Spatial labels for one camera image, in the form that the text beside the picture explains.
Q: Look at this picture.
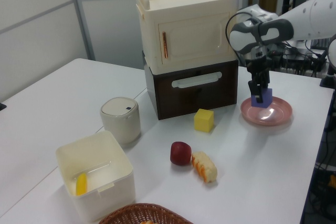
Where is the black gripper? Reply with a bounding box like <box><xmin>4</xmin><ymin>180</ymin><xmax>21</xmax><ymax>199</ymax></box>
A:
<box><xmin>245</xmin><ymin>56</ymin><xmax>271</xmax><ymax>104</ymax></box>

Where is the purple cube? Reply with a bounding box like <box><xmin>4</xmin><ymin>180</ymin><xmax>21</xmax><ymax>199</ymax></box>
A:
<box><xmin>250</xmin><ymin>88</ymin><xmax>274</xmax><ymax>109</ymax></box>

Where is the pink plate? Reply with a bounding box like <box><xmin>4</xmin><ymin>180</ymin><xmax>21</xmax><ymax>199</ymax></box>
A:
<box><xmin>240</xmin><ymin>96</ymin><xmax>293</xmax><ymax>127</ymax></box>

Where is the yellow cube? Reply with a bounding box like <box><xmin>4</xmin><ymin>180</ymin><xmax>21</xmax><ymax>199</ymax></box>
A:
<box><xmin>193</xmin><ymin>108</ymin><xmax>215</xmax><ymax>133</ymax></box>

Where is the dark brown drawer box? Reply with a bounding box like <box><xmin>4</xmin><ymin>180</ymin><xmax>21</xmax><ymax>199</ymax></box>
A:
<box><xmin>143</xmin><ymin>59</ymin><xmax>239</xmax><ymax>121</ymax></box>

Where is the black clamp pole base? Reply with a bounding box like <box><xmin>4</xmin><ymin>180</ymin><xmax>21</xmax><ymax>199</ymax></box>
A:
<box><xmin>319</xmin><ymin>71</ymin><xmax>336</xmax><ymax>89</ymax></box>

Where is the black keyboard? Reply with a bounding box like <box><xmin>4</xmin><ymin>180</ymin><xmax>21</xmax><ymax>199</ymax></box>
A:
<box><xmin>310</xmin><ymin>39</ymin><xmax>329</xmax><ymax>50</ymax></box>

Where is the cream plastic cabinet box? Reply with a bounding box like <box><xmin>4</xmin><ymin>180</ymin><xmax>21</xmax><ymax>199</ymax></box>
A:
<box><xmin>135</xmin><ymin>0</ymin><xmax>240</xmax><ymax>75</ymax></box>

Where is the toy bread sandwich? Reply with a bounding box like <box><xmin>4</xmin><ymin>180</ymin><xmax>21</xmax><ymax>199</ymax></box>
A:
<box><xmin>191</xmin><ymin>151</ymin><xmax>218</xmax><ymax>184</ymax></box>

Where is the red toy apple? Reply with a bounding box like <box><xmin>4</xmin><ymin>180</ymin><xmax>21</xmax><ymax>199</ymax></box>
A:
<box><xmin>170</xmin><ymin>141</ymin><xmax>193</xmax><ymax>166</ymax></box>

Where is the cream cylindrical lidded bin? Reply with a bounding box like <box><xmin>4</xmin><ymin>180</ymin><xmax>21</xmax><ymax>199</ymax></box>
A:
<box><xmin>99</xmin><ymin>97</ymin><xmax>142</xmax><ymax>145</ymax></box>

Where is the brown wicker basket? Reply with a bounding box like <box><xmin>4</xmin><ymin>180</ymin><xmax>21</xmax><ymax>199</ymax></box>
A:
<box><xmin>98</xmin><ymin>202</ymin><xmax>195</xmax><ymax>224</ymax></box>

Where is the cream open square container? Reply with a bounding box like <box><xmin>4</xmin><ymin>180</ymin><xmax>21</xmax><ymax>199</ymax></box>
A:
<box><xmin>55</xmin><ymin>130</ymin><xmax>136</xmax><ymax>223</ymax></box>

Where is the yellow toy banana piece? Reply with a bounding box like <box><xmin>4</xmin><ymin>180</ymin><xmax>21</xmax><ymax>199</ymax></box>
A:
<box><xmin>75</xmin><ymin>173</ymin><xmax>88</xmax><ymax>196</ymax></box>

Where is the black electronics with cables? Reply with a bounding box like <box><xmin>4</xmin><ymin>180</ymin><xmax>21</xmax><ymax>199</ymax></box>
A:
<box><xmin>269</xmin><ymin>42</ymin><xmax>329</xmax><ymax>74</ymax></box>

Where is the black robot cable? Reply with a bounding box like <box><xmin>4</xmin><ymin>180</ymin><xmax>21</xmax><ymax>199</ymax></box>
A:
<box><xmin>225</xmin><ymin>11</ymin><xmax>261</xmax><ymax>68</ymax></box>

